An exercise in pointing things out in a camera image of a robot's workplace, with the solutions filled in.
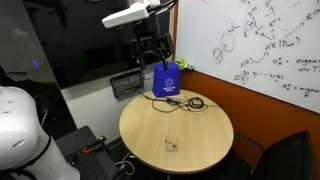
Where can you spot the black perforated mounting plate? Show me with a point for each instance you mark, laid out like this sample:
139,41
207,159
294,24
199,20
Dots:
96,165

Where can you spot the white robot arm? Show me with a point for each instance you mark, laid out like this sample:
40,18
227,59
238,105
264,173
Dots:
27,151

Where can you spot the orange black clamp tool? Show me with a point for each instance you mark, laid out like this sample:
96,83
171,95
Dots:
100,141

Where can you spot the black office chair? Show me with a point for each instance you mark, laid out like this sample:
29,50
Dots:
291,158

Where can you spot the clear glass cup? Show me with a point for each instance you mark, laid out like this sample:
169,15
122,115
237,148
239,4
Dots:
171,144

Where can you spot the whiteboard with writing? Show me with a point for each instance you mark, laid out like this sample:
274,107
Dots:
268,46

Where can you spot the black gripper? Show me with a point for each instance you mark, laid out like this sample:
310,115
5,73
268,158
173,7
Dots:
149,38

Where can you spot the round wooden table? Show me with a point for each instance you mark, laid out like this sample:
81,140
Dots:
205,137

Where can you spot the yellow green cloth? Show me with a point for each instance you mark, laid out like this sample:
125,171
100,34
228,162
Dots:
183,64

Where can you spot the black wall screen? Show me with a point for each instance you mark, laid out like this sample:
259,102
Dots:
93,36

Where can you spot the black wall outlet box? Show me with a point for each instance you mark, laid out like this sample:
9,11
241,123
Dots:
127,82

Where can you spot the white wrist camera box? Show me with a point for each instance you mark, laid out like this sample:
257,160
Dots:
137,11

